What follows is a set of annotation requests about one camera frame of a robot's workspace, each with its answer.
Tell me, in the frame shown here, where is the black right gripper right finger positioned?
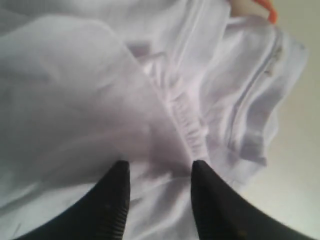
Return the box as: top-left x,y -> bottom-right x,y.
190,160 -> 305,240

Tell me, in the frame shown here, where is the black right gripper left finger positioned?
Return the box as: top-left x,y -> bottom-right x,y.
20,160 -> 130,240

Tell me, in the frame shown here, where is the white t-shirt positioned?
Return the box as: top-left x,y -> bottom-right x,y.
0,0 -> 307,240

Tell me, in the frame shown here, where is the orange garment hang tag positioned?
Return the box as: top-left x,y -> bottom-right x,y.
253,0 -> 278,24

